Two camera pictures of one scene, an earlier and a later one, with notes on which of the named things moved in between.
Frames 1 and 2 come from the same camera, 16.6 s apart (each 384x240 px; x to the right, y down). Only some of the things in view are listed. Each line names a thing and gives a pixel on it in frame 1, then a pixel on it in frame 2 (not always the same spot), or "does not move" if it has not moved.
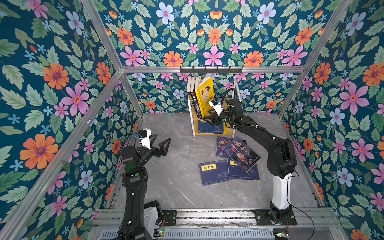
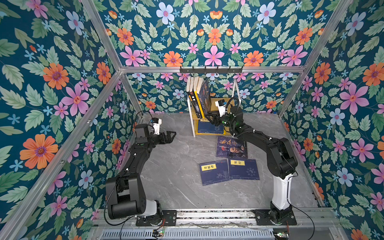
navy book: [235, 171] does not move
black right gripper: [215, 118] does not move
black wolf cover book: [194, 96] does not move
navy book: [214, 172] does not move
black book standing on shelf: [189, 78] does not move
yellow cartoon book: [205, 94] to [195, 84]
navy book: [205, 127] does not move
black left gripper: [163, 152] to [163, 141]
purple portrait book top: [241, 154] to [205, 97]
